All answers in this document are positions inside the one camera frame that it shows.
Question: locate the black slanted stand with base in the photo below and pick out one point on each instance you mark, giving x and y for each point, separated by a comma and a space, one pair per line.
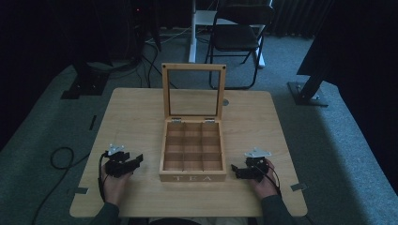
313, 84

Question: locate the grey tape piece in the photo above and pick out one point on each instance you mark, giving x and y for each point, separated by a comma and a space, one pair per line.
298, 187
81, 190

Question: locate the black stand base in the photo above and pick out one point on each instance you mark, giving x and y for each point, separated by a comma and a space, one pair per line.
86, 82

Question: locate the small black bar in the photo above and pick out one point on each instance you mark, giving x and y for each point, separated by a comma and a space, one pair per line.
93, 122

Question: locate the black folding chair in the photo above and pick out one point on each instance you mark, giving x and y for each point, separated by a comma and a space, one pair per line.
236, 37

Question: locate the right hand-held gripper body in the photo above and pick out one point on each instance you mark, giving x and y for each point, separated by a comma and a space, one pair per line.
257, 165

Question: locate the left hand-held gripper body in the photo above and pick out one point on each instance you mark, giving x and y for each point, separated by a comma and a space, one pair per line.
115, 162

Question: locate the small round metal disc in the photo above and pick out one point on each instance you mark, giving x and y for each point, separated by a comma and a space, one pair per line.
225, 102

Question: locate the white desk frame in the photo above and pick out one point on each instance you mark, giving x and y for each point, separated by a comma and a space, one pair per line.
197, 31

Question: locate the open wooden tea box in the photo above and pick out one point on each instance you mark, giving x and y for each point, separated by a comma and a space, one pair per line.
192, 146

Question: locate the person's right hand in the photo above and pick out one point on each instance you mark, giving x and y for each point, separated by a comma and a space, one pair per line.
265, 187

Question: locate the dark curtain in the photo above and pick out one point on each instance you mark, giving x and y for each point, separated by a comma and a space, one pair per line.
291, 17

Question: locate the person's left hand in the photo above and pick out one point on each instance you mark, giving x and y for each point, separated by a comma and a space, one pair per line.
114, 187

